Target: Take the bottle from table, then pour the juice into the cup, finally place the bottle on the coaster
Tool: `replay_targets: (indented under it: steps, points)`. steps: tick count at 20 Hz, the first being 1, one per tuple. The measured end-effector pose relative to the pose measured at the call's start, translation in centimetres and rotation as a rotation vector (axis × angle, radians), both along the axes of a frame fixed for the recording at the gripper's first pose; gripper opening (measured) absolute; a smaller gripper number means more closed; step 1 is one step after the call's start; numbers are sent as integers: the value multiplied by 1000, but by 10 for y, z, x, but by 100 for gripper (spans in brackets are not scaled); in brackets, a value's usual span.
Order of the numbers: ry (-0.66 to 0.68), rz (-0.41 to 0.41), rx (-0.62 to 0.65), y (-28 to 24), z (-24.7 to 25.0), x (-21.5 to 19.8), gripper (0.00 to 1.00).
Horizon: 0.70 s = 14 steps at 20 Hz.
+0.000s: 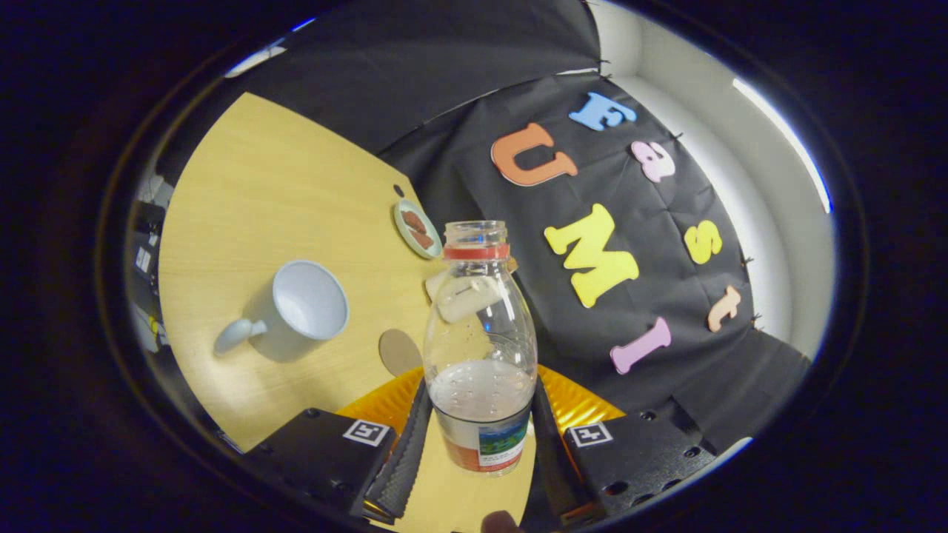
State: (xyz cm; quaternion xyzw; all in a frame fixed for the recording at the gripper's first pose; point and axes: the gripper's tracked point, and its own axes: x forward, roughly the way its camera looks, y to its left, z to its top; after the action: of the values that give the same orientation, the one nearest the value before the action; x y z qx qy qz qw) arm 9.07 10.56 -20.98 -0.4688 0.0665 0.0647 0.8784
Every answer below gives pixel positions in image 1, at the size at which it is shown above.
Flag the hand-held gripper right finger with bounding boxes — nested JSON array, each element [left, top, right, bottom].
[[530, 364, 718, 519]]

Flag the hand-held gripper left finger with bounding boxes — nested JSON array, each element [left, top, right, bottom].
[[244, 366, 434, 523]]

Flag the pale grey cup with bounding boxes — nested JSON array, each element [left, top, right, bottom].
[[213, 259, 350, 363]]

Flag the round brown coaster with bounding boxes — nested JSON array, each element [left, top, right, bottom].
[[378, 329, 424, 377]]

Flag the clear plastic juice bottle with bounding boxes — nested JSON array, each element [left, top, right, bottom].
[[423, 221, 538, 476]]

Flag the white toaster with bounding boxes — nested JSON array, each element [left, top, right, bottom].
[[426, 268, 512, 324]]

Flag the pale green plate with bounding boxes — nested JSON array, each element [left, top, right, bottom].
[[393, 198, 444, 260]]

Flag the brown food pieces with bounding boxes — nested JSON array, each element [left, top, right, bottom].
[[402, 210, 435, 250]]

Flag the wooden table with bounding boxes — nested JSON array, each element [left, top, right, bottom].
[[158, 92, 538, 533]]

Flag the long ceiling light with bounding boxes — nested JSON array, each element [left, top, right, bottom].
[[733, 78, 834, 215]]

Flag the black backdrop cloth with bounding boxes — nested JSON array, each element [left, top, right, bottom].
[[159, 0, 815, 456]]

